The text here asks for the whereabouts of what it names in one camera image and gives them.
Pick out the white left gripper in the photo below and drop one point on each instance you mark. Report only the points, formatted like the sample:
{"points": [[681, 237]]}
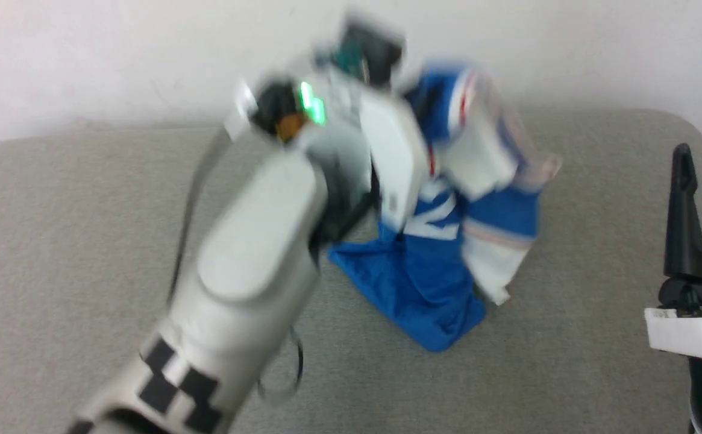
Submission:
{"points": [[390, 157]]}

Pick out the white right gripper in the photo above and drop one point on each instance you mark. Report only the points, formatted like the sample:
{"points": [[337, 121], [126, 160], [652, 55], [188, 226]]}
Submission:
{"points": [[691, 325]]}

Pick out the blue white red sports jersey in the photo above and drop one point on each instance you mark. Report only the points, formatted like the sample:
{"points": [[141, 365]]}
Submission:
{"points": [[429, 289]]}

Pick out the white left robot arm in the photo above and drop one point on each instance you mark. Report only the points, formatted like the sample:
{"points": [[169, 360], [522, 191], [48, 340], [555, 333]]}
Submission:
{"points": [[248, 259]]}

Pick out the grey-green fabric sofa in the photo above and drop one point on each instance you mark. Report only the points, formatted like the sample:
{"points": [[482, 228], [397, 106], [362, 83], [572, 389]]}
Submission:
{"points": [[73, 229]]}

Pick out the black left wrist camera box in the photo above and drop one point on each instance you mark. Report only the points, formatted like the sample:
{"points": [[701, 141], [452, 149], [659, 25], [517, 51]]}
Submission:
{"points": [[375, 51]]}

